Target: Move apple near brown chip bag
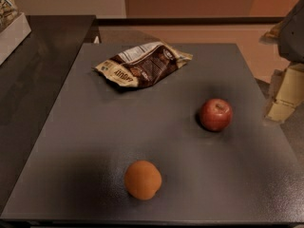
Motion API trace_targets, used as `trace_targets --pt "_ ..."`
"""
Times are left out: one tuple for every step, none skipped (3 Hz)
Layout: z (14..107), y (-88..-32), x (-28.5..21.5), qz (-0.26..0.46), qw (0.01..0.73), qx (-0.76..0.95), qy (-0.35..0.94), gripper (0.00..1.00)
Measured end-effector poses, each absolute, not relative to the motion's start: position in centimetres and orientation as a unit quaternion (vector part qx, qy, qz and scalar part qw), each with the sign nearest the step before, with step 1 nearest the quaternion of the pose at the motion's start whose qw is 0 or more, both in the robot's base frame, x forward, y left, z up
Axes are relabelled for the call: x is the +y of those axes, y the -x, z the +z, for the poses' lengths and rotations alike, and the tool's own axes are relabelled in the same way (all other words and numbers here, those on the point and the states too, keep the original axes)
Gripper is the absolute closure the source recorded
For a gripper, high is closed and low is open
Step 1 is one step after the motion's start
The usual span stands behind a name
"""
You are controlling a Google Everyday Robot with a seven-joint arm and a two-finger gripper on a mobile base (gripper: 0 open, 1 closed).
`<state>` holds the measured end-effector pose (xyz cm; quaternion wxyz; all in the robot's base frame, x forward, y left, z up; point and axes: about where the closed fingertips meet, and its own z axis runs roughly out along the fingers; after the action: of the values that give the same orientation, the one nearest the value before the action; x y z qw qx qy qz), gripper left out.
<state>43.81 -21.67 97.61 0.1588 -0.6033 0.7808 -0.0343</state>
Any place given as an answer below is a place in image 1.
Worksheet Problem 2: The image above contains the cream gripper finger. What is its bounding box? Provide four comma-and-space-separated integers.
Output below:
265, 63, 304, 123

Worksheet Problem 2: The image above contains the red apple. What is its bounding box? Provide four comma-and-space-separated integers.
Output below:
199, 99, 233, 132

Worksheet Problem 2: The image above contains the brown chip bag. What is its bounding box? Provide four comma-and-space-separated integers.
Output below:
94, 42, 193, 88

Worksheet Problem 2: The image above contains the orange fruit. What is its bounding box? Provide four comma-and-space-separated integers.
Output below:
123, 161, 162, 200

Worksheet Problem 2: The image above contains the dark side counter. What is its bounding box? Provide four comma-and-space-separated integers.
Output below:
0, 15, 99, 214

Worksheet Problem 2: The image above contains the white box with snacks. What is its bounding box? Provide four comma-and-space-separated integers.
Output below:
0, 0, 31, 65

